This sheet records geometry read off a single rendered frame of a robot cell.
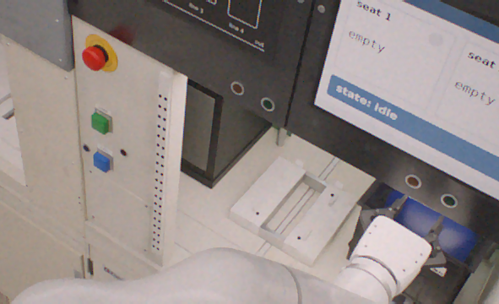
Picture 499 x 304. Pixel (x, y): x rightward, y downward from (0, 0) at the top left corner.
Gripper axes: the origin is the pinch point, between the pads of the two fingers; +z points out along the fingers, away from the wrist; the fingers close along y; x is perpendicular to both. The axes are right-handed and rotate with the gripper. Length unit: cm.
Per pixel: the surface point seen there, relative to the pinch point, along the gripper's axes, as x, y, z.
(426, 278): -16.5, 5.8, 3.2
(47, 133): -11, -66, -20
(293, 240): -29.7, -21.3, 3.4
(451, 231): -13.1, 5.0, 13.1
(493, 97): 40.3, 4.0, -16.5
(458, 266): -8.4, 9.5, 2.6
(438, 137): 31.8, 0.5, -16.7
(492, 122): 37.2, 5.1, -16.4
